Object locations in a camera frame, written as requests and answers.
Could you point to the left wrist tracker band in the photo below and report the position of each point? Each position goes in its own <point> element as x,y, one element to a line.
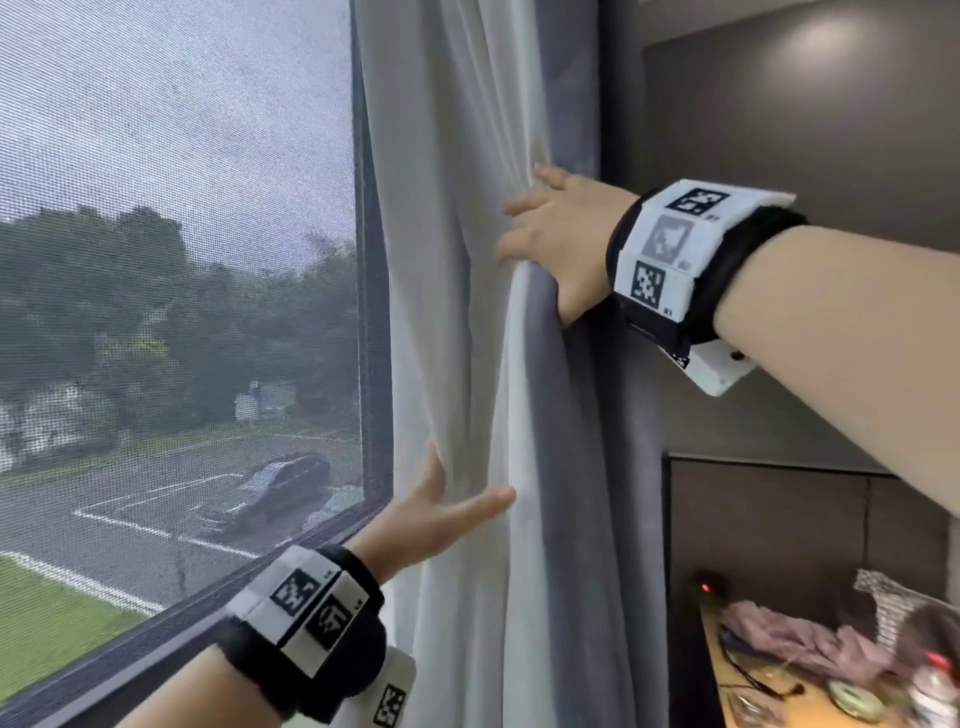
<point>315,611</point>

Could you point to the patterned black white bag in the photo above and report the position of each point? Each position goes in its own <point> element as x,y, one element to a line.
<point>900,607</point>

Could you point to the dark brown panel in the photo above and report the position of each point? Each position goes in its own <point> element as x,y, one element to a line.
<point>780,525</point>

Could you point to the pink cloth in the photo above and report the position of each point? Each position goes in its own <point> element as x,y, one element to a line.
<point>795,637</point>

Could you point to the dark parked car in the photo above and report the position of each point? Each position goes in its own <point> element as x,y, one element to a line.
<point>274,487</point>

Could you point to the clear bottle with red cap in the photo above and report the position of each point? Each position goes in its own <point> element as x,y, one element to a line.
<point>934,694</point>

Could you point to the right wrist tracker band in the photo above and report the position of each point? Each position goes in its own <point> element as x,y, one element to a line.
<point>675,247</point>

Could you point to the person's right hand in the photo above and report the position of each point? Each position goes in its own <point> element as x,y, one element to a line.
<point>577,232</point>

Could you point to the person's left thumb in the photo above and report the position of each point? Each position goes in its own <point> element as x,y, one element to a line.
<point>435,471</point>

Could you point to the person's left forearm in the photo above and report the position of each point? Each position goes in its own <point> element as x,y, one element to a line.
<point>202,697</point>

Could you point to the white sheer curtain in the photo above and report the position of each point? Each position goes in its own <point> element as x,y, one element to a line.
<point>450,300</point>

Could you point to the grey blackout curtain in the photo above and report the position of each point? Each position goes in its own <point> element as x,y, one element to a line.
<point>570,487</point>

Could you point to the black device with red light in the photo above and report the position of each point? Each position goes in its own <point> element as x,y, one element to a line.
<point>707,585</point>

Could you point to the person's left hand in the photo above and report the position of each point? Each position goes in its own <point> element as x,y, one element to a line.
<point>409,529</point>

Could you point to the wooden side table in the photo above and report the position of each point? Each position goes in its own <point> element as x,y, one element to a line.
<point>795,709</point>

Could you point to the round green tin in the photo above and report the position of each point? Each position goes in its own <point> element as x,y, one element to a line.
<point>856,699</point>

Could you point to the dark window frame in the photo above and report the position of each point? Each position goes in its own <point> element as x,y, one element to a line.
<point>375,337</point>

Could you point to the wrist tracker band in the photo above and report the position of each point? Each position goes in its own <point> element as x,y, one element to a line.
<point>315,611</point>
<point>675,247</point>

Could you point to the person's right forearm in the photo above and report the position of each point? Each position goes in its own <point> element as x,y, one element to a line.
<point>840,322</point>

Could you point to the person's right fingers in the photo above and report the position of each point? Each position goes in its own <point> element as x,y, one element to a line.
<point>525,214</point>

